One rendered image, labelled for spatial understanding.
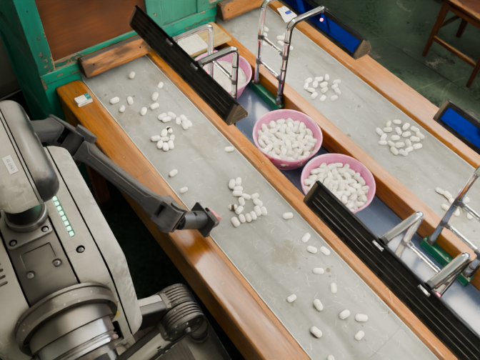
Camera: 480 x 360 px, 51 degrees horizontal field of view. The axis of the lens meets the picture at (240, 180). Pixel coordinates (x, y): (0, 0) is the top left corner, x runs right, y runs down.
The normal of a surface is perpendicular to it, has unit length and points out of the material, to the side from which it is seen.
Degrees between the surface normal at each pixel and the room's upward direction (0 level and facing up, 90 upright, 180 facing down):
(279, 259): 0
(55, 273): 0
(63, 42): 90
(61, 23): 90
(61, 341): 27
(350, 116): 0
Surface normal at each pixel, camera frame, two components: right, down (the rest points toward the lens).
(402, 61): 0.04, -0.61
